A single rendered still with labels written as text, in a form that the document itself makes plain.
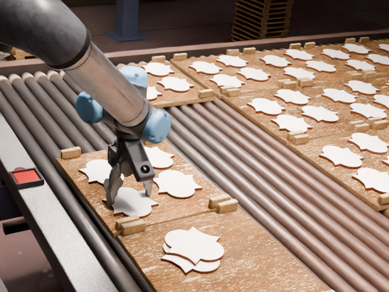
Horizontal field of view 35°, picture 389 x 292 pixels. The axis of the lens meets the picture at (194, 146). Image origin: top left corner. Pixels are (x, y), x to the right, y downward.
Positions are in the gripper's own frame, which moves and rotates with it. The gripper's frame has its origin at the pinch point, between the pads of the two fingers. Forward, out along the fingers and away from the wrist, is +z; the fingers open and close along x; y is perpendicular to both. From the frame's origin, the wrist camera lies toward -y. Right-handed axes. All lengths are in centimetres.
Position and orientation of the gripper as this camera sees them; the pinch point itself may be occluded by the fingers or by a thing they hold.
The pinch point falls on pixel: (130, 201)
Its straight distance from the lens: 162.9
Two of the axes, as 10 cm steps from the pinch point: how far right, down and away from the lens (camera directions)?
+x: -8.6, 1.6, -4.9
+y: -5.1, -4.2, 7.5
